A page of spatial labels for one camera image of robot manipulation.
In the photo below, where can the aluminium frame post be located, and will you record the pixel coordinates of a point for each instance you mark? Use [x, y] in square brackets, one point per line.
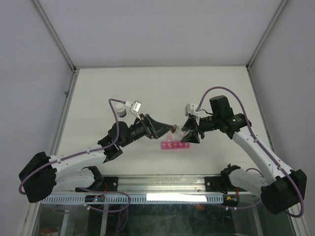
[53, 34]
[274, 19]

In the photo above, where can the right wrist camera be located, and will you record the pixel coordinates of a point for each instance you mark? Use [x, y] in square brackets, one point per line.
[191, 111]

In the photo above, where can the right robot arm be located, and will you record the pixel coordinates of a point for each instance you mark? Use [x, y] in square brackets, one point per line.
[279, 186]

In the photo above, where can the clear glass pill bottle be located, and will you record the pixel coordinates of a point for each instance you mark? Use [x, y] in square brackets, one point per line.
[182, 132]

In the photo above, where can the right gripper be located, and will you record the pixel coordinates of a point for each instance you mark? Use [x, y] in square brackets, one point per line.
[191, 124]

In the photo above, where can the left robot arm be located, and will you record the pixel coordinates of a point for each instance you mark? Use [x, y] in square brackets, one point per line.
[105, 150]

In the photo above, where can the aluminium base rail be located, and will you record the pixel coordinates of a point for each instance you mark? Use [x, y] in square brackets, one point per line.
[160, 183]

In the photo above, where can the white slotted cable duct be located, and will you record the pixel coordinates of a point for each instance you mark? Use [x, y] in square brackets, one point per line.
[151, 198]

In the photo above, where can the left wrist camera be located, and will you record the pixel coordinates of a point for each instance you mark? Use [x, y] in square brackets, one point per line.
[134, 107]

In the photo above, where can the white blue pill bottle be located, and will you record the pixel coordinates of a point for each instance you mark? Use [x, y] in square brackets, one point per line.
[120, 110]

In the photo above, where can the left aluminium frame post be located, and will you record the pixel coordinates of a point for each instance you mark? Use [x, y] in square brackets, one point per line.
[53, 34]

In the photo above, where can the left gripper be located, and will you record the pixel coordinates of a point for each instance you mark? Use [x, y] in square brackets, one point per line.
[153, 130]

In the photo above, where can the right aluminium frame post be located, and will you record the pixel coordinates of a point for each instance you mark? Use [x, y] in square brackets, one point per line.
[274, 19]

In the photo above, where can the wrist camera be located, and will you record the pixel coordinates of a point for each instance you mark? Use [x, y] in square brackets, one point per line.
[134, 107]
[191, 111]

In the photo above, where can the pink pill organizer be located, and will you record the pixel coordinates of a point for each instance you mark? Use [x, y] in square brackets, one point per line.
[169, 143]

